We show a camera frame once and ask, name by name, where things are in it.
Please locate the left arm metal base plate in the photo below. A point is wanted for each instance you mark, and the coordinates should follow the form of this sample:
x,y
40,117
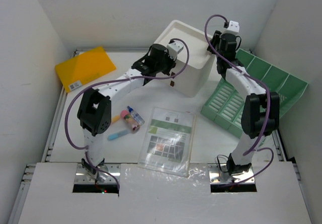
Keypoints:
x,y
82,176

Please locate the blue highlighter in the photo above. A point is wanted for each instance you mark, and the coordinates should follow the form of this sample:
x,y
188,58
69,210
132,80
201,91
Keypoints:
x,y
118,135

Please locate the orange pink highlighter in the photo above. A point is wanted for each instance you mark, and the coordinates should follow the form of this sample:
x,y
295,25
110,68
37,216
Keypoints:
x,y
115,119

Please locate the yellow plastic folder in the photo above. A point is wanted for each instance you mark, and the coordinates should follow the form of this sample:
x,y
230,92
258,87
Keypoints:
x,y
84,68

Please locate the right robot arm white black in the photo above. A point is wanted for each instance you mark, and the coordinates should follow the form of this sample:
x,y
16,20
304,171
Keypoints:
x,y
260,115

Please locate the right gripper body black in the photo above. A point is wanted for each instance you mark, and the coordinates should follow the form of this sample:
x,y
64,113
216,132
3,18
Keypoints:
x,y
219,52

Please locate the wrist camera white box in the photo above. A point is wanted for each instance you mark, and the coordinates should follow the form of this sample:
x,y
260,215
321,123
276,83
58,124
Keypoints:
x,y
174,47
231,27

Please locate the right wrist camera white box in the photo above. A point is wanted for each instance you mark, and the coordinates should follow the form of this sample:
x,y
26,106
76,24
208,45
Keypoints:
x,y
231,27

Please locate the clear document folder with paper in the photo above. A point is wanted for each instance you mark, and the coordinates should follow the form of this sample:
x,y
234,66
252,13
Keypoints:
x,y
168,142

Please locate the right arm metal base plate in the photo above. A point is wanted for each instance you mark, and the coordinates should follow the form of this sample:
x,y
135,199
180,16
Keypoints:
x,y
218,175

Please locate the clear spray bottle blue cap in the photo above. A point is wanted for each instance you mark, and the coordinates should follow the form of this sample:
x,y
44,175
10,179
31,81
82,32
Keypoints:
x,y
136,116

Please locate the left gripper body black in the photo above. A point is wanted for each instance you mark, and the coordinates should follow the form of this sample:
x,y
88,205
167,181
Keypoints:
x,y
166,65

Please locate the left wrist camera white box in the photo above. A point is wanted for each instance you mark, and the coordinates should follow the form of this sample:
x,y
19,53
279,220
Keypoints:
x,y
174,47

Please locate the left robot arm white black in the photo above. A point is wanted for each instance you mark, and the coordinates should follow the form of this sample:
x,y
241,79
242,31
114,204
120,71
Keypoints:
x,y
95,110

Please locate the white three-drawer cabinet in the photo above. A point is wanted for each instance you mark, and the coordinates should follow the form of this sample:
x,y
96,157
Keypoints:
x,y
197,72

